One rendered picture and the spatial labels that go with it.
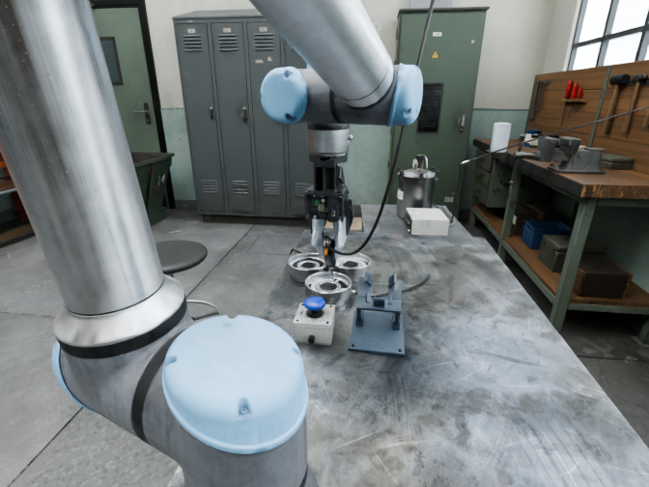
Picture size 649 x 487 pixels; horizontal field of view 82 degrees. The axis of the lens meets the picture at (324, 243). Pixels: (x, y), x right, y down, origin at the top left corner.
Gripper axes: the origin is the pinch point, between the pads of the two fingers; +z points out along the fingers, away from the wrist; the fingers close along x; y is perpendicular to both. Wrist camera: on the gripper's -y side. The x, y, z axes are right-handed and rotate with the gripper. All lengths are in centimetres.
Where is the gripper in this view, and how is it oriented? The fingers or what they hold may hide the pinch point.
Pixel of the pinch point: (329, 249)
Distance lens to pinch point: 77.3
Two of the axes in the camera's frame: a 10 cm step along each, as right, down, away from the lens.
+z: 0.0, 9.3, 3.6
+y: -1.7, 3.6, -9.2
